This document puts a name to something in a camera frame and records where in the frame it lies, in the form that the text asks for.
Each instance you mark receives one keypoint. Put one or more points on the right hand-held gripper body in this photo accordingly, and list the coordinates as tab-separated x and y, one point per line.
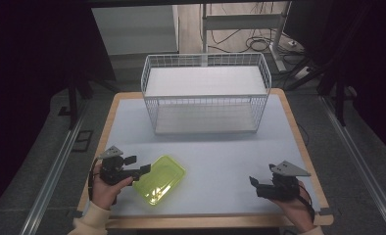
284	184

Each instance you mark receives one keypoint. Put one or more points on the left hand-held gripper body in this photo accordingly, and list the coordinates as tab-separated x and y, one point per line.
113	168

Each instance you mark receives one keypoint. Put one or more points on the translucent green plastic tray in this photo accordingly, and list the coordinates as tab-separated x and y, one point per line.
160	179

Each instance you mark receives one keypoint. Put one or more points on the person's left hand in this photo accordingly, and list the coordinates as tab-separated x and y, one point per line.
105	192

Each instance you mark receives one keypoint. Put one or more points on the person's right hand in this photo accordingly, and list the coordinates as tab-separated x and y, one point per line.
295	210

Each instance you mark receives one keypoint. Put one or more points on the black table corner clamp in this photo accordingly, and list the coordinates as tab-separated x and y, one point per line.
325	211

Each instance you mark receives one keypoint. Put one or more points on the black stand legs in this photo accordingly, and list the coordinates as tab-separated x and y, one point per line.
340	104
72	104

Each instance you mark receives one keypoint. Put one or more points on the white power strip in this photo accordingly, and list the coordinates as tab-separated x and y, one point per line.
302	73

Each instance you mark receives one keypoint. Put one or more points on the white cabinet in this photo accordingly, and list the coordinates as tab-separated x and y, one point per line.
135	29

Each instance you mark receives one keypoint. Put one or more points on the aluminium rail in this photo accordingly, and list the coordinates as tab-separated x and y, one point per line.
361	163
50	176

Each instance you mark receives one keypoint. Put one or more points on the white metal desk frame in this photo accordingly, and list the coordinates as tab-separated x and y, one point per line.
243	21

